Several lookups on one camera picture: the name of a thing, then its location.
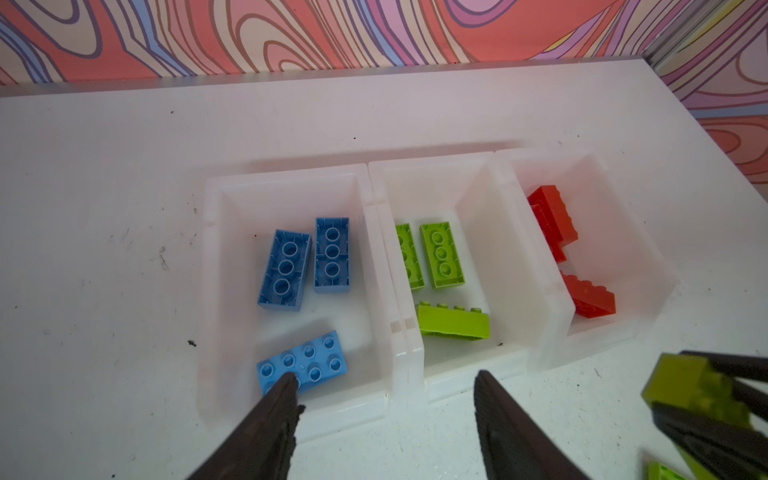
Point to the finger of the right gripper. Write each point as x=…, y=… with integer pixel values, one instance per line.
x=738, y=368
x=724, y=450

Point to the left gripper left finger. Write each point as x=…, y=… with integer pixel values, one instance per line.
x=262, y=445

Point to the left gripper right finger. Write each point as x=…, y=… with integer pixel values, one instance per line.
x=511, y=443

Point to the blue lego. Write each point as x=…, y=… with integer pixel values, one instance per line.
x=332, y=267
x=283, y=283
x=313, y=363

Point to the green lego pile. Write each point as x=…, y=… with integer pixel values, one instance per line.
x=691, y=383
x=457, y=322
x=443, y=261

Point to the red lego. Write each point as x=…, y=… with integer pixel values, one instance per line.
x=591, y=301
x=554, y=220

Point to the green lego top pile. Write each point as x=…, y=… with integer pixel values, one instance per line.
x=443, y=261

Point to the green lego small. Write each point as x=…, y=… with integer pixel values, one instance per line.
x=410, y=257

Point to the green lego long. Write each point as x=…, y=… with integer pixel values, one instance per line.
x=659, y=471

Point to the middle white bin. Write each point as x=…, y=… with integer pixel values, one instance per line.
x=460, y=236

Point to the white bin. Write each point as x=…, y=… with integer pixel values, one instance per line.
x=241, y=215
x=460, y=236
x=612, y=251

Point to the left white bin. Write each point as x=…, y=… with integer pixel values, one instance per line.
x=241, y=215

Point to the right white bin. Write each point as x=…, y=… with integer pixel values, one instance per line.
x=612, y=251

